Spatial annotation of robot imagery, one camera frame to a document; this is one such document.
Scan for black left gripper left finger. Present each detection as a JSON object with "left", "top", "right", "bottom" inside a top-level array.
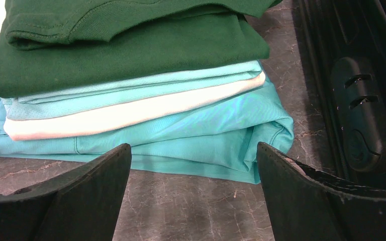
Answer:
[{"left": 0, "top": 144, "right": 132, "bottom": 240}]

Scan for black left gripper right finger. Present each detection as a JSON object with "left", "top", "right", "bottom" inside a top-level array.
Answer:
[{"left": 256, "top": 142, "right": 386, "bottom": 240}]

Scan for white garment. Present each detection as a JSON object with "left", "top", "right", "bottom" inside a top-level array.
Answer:
[{"left": 3, "top": 72, "right": 266, "bottom": 141}]

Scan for turquoise shorts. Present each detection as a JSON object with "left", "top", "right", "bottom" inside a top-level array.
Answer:
[{"left": 0, "top": 77, "right": 294, "bottom": 184}]

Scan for light mint garment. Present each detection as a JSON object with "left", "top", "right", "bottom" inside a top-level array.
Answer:
[{"left": 2, "top": 60, "right": 262, "bottom": 121}]

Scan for dark green shirt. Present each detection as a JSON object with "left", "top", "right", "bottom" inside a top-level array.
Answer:
[{"left": 0, "top": 1, "right": 277, "bottom": 98}]

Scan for black suitcase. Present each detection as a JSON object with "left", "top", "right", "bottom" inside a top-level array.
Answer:
[{"left": 299, "top": 0, "right": 386, "bottom": 190}]

